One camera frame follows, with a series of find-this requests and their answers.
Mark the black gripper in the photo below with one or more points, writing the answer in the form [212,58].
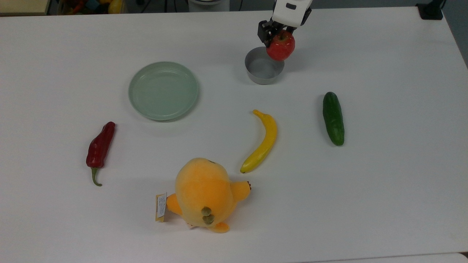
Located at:
[266,28]

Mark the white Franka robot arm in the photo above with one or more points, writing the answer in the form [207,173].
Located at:
[290,11]

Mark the red toy apple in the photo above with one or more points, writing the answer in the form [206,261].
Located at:
[280,46]

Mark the yellow toy banana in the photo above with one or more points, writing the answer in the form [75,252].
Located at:
[267,140]

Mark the small grey bowl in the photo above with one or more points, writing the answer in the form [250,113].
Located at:
[261,69]

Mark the green toy cucumber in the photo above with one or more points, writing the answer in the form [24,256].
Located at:
[333,118]

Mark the paper tag of plush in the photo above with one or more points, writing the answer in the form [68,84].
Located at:
[161,206]

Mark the pale green plate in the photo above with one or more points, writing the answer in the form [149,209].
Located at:
[163,90]

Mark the orange plush dinosaur toy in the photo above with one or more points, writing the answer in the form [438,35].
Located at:
[203,190]

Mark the black clamp block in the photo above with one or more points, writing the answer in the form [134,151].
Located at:
[430,10]

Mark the red toy chili pepper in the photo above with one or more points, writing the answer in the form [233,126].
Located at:
[99,146]

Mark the wooden board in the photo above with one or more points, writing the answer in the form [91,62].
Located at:
[23,6]

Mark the box of colourful toys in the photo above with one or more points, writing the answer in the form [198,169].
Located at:
[91,6]

